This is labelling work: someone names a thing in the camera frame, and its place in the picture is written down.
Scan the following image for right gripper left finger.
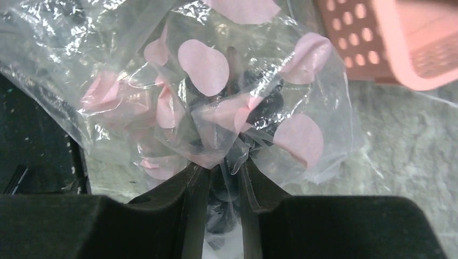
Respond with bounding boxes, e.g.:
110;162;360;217
1;164;210;258

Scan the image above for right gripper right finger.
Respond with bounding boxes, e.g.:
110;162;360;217
238;160;446;258

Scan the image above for dark purple fake grapes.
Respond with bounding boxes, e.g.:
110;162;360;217
185;46;284;235

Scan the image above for clear zip top bag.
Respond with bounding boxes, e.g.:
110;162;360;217
1;1;361;258

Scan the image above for pink perforated plastic basket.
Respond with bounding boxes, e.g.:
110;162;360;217
316;0;457;91

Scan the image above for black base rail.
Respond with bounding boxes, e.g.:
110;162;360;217
1;76;90;195

